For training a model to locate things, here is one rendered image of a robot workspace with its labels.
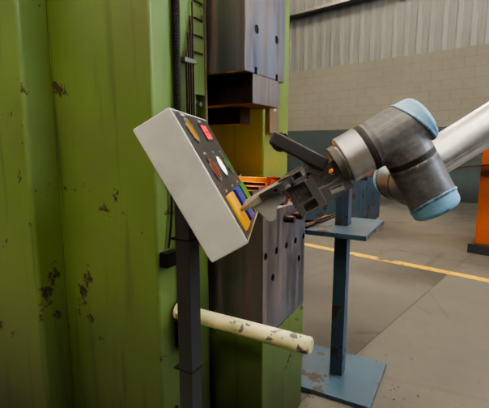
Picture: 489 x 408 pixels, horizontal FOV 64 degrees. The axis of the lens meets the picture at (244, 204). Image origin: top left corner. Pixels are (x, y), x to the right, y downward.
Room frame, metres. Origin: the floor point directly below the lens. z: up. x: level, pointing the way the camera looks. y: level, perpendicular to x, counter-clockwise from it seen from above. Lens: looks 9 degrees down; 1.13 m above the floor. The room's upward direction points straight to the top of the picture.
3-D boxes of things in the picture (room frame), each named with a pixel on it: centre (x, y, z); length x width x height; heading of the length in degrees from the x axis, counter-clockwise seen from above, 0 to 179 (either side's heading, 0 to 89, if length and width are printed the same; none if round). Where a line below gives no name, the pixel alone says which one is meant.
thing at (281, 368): (1.55, 0.09, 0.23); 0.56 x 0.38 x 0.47; 60
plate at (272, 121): (1.73, -0.12, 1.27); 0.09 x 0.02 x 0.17; 150
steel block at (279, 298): (1.55, 0.09, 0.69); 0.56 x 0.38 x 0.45; 60
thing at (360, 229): (1.79, -0.46, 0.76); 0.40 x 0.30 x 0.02; 151
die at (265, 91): (1.50, 0.10, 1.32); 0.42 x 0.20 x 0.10; 60
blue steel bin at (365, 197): (5.49, -1.19, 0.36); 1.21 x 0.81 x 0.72; 54
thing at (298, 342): (1.05, 0.02, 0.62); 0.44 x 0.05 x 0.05; 60
